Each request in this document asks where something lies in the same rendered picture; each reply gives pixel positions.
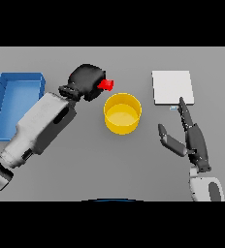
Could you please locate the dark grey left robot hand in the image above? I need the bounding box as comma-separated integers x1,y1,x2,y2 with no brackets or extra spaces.
58,63,107,103

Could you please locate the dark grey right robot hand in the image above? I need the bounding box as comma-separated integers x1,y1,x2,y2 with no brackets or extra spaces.
157,96,212,173

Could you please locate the red beaker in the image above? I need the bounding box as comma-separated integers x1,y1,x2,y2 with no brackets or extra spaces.
97,78,114,91

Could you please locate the yellow bowl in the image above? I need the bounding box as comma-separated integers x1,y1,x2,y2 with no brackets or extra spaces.
103,92,143,136

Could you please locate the pale square measuring scale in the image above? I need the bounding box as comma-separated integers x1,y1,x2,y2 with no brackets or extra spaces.
151,70,195,111

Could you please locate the blue tray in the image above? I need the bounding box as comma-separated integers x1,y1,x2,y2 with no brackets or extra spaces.
0,72,47,142

